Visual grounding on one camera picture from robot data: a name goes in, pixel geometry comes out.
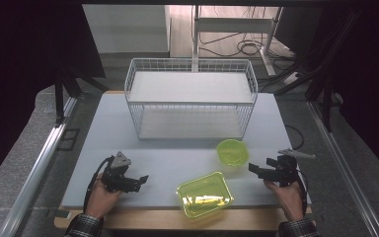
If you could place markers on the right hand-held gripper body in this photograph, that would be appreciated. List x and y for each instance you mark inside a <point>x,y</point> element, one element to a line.
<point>286,171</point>

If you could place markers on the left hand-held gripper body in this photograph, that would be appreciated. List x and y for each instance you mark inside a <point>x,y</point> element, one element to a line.
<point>116,174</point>

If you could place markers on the round green plastic bowl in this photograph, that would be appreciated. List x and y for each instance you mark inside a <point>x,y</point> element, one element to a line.
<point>233,152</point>

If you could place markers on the rectangular green plastic container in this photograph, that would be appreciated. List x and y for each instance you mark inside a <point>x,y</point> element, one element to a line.
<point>204,196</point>

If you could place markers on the person's left hand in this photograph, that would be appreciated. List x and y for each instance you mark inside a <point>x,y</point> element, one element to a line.
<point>100,197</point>

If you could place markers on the person's right hand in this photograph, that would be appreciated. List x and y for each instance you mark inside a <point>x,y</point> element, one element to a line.
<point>288,200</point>

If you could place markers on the grey table board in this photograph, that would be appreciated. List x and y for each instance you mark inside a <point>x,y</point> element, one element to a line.
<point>164,158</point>

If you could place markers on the wooden table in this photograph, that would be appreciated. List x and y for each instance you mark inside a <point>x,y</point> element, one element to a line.
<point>164,221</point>

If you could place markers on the black metal stand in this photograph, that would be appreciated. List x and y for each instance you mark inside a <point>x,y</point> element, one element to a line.
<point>325,95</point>
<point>60,98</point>

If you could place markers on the white power strip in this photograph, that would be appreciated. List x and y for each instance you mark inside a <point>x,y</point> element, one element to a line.
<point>291,78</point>

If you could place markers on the dark curtain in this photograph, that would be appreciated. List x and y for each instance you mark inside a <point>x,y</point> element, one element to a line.
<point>375,82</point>
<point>19,65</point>

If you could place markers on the white cabinet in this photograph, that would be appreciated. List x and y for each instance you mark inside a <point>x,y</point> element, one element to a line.
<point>128,29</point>

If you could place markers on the aluminium rail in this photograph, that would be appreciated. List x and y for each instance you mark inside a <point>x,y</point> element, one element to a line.
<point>36,171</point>
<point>345,164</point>

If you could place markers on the white desk frame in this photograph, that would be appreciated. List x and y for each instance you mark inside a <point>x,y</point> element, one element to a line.
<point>233,24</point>

